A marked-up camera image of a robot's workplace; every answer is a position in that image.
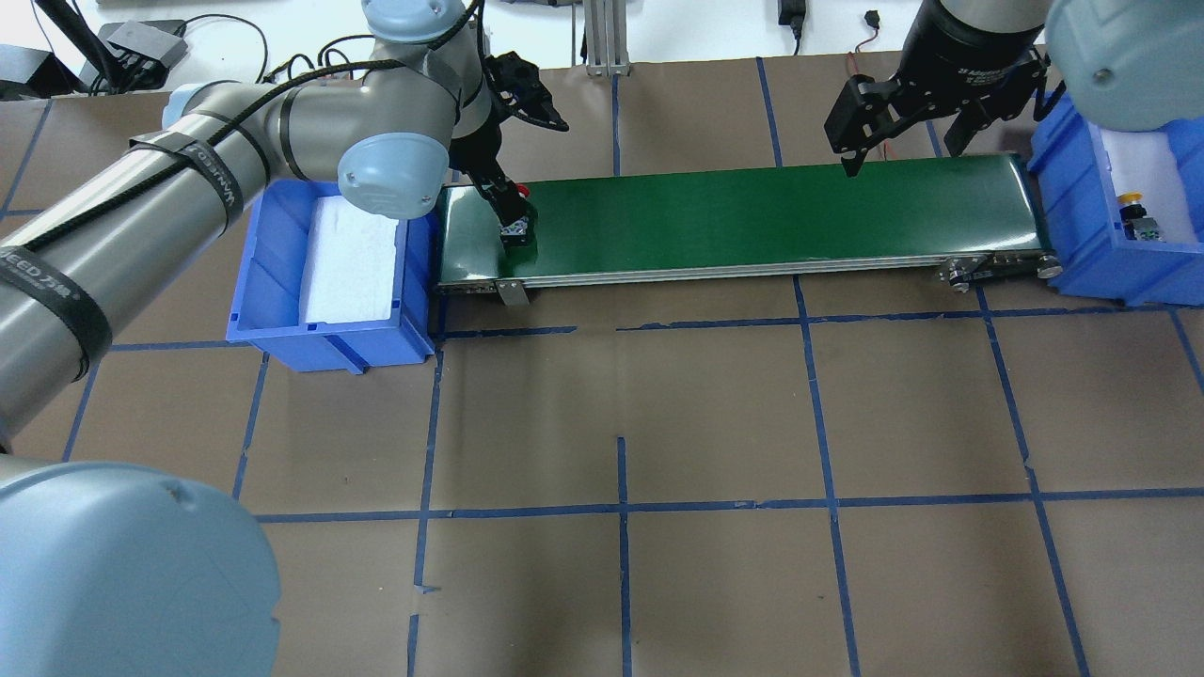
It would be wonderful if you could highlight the red push button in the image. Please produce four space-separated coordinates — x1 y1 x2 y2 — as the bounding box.
498 190 537 248

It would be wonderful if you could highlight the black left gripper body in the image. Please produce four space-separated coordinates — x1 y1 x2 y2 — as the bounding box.
449 104 504 184

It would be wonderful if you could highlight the white foam pad bin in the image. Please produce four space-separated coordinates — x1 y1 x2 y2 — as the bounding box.
1100 128 1199 245
299 196 401 324

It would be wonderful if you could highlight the yellow push button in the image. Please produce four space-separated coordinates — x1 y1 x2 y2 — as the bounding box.
1117 190 1165 243

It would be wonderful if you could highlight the blue bin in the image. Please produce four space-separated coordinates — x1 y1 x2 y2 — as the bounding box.
225 179 436 373
1029 98 1203 306

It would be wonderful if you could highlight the aluminium frame post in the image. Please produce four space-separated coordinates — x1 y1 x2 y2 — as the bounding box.
582 0 631 77

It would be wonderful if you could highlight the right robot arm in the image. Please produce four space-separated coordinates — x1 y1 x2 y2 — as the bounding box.
824 1 1203 177

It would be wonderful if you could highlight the white foam pad left bin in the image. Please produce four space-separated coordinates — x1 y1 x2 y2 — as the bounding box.
299 196 401 324

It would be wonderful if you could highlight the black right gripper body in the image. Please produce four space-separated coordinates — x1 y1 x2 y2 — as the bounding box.
895 1 1047 119

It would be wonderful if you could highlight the blue bin left side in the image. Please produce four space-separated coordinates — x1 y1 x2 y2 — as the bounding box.
225 179 436 373

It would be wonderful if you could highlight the blue bin right side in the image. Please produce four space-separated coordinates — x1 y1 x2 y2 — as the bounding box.
1029 98 1203 306

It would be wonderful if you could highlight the white foam pad right bin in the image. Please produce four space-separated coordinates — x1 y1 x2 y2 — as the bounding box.
1100 128 1199 245

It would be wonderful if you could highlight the green conveyor belt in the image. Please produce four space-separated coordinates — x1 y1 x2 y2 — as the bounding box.
436 153 1063 304

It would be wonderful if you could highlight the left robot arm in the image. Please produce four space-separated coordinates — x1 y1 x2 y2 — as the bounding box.
2 1 532 676

